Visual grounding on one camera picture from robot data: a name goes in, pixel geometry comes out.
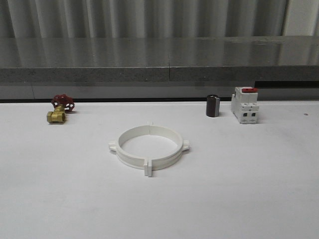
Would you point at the white half-ring pipe clamp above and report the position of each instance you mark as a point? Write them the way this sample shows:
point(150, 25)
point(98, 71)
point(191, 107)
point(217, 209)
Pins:
point(171, 158)

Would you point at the dark brown cylindrical capacitor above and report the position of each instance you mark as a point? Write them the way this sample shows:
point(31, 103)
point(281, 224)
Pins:
point(212, 106)

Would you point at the brass valve red handwheel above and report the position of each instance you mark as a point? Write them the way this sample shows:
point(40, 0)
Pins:
point(62, 104)

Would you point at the grey stone counter ledge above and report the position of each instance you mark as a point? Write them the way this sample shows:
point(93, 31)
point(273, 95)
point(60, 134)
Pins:
point(221, 61)

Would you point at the white circuit breaker red switch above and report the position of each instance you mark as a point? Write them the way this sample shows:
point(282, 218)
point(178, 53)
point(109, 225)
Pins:
point(244, 105)

